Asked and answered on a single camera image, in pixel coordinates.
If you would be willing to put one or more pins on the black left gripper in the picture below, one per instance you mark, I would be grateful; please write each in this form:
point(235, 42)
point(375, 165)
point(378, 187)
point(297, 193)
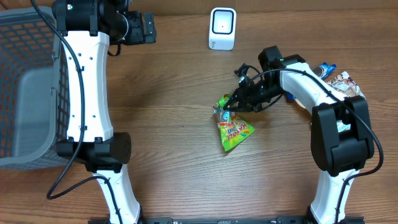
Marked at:
point(138, 36)

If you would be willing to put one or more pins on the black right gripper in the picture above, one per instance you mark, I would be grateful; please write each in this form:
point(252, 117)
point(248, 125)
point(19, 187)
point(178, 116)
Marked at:
point(244, 101)

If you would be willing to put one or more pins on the green Haribo gummy bag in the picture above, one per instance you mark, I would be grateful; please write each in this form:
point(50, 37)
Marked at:
point(233, 129)

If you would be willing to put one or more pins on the blue Oreo cookie packet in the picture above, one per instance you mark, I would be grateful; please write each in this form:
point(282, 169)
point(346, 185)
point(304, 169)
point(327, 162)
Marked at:
point(324, 70)

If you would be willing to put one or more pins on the light teal snack packet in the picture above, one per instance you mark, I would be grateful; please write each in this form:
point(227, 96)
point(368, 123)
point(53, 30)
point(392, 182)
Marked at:
point(342, 127)

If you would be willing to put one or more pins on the beige brown cookie bag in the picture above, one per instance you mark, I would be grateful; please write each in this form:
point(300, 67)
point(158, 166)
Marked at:
point(342, 83)

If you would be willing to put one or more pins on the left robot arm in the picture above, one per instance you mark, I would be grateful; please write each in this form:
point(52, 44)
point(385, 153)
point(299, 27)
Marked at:
point(87, 29)

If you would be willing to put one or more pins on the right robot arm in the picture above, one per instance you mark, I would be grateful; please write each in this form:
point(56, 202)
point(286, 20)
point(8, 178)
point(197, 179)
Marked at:
point(341, 135)

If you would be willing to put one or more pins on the white barcode scanner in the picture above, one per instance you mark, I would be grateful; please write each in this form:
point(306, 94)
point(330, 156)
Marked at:
point(222, 28)

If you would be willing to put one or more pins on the grey plastic shopping basket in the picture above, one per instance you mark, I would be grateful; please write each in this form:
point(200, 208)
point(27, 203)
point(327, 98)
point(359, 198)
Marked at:
point(35, 104)

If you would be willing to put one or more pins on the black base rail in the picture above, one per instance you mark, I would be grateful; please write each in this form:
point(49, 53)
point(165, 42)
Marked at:
point(278, 220)

